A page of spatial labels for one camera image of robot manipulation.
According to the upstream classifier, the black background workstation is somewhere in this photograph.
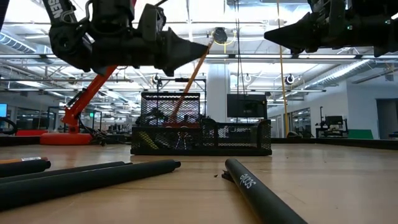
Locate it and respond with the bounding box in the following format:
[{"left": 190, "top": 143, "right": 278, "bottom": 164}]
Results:
[{"left": 315, "top": 106, "right": 349, "bottom": 139}]

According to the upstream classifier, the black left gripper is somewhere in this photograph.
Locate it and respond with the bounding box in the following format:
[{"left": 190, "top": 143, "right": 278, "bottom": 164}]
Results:
[{"left": 91, "top": 0, "right": 209, "bottom": 77}]

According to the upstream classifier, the red desk lamp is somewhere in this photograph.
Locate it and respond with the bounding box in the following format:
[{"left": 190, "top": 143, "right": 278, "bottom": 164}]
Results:
[{"left": 39, "top": 63, "right": 119, "bottom": 146}]

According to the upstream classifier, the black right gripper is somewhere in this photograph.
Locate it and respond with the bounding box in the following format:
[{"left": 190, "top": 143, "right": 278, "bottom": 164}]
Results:
[{"left": 263, "top": 0, "right": 398, "bottom": 58}]

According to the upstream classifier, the black aluminium table frame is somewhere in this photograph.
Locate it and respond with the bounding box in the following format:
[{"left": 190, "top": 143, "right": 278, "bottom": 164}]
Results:
[{"left": 0, "top": 135, "right": 398, "bottom": 151}]

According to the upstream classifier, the yellow hanging cable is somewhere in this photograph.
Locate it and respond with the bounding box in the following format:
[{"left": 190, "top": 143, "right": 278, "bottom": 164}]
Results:
[{"left": 275, "top": 0, "right": 290, "bottom": 138}]

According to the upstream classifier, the yellow sticky note pad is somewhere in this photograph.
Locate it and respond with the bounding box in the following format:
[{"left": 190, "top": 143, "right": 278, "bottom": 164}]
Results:
[{"left": 138, "top": 130, "right": 160, "bottom": 151}]

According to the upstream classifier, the green board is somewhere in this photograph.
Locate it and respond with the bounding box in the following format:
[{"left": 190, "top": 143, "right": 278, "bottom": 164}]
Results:
[{"left": 348, "top": 129, "right": 374, "bottom": 140}]

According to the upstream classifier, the black pen with white print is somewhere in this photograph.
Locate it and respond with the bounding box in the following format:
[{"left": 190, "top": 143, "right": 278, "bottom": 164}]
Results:
[{"left": 221, "top": 157, "right": 309, "bottom": 224}]

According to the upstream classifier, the black lamp power cord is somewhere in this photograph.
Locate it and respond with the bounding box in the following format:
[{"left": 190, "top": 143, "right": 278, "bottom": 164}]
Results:
[{"left": 77, "top": 114, "right": 134, "bottom": 147}]

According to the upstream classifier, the black wall monitor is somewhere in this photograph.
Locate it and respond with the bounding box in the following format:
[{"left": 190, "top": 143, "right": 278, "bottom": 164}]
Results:
[{"left": 226, "top": 93, "right": 269, "bottom": 119}]

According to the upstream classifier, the orange pencil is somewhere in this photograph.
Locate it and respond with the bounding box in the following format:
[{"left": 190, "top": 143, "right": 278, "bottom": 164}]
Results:
[
  {"left": 0, "top": 156, "right": 49, "bottom": 165},
  {"left": 170, "top": 40, "right": 215, "bottom": 124}
]

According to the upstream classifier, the black metal background stand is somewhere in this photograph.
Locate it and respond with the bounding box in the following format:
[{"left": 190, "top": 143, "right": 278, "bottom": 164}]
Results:
[{"left": 156, "top": 77, "right": 207, "bottom": 94}]

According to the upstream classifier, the black mesh desk organizer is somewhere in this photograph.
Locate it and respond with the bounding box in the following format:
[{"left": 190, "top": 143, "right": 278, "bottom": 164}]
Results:
[{"left": 130, "top": 91, "right": 273, "bottom": 157}]

